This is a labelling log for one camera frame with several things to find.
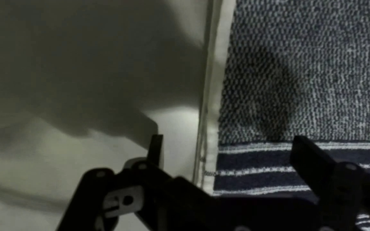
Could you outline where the grey striped towel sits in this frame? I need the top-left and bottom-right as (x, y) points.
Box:
(191, 0), (370, 231)

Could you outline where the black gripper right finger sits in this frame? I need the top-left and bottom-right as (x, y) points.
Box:
(288, 135), (370, 231)

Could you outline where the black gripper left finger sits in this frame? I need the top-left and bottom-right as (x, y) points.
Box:
(55, 133), (238, 231)

